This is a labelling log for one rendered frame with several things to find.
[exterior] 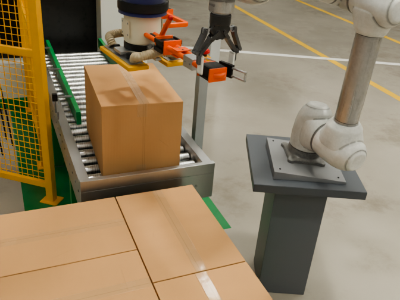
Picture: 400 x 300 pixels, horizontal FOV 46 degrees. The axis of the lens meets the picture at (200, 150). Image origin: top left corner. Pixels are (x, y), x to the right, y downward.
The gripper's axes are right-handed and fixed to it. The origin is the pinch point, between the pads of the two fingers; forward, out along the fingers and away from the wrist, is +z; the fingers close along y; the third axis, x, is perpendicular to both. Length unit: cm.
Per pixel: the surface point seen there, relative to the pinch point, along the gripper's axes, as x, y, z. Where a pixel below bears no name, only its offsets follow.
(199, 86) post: -90, -53, 46
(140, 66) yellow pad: -42.4, 10.3, 11.7
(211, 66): 2.6, 3.6, -2.0
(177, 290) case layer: 27, 27, 74
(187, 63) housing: -12.3, 4.6, 1.5
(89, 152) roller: -86, 19, 74
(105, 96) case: -65, 18, 33
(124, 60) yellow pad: -51, 14, 11
